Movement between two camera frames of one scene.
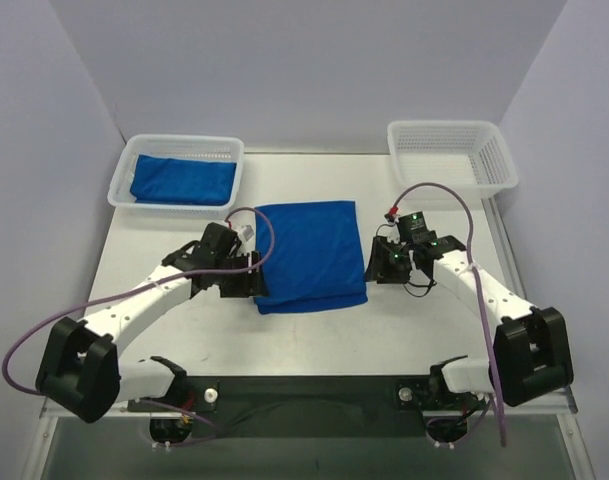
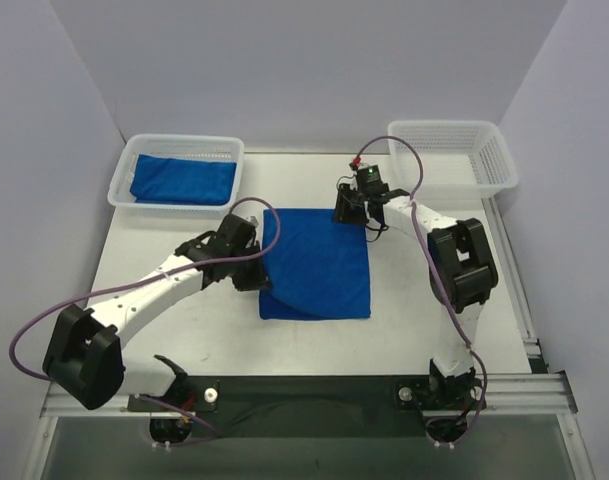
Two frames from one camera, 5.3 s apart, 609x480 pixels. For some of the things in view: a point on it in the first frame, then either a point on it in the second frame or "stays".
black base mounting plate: [304, 407] stays
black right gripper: [382, 262] to [349, 208]
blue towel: [169, 180] stays
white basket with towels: [472, 156] stays
